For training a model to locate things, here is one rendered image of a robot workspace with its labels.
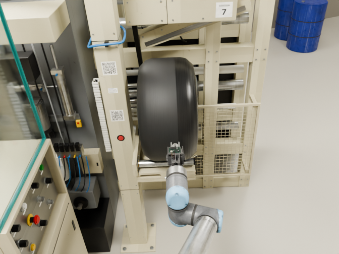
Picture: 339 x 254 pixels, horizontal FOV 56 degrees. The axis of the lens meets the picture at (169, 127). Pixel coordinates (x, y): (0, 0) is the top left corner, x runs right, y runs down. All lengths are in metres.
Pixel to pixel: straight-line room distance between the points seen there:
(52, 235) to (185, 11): 1.33
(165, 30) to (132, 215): 1.30
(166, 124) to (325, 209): 1.88
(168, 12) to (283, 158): 2.13
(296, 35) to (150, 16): 4.20
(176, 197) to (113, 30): 0.84
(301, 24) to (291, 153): 2.74
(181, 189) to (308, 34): 4.78
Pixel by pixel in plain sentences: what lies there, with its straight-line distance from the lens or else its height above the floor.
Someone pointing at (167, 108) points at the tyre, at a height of 1.36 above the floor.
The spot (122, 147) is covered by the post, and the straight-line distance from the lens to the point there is 1.97.
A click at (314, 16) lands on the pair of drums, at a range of 5.72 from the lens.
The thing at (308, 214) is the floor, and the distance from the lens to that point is 3.01.
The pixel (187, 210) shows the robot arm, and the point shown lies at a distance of 1.36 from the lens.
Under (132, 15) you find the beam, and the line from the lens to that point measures 1.86.
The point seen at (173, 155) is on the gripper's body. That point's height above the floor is 1.27.
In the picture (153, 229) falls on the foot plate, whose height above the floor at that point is 0.01.
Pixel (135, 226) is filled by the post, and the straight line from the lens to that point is 2.51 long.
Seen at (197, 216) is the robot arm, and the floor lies 1.15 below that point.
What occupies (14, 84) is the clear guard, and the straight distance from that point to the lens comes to 1.45.
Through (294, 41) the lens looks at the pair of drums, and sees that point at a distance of 5.87.
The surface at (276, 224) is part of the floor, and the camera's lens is 2.87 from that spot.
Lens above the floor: 2.21
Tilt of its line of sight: 36 degrees down
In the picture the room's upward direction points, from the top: 3 degrees counter-clockwise
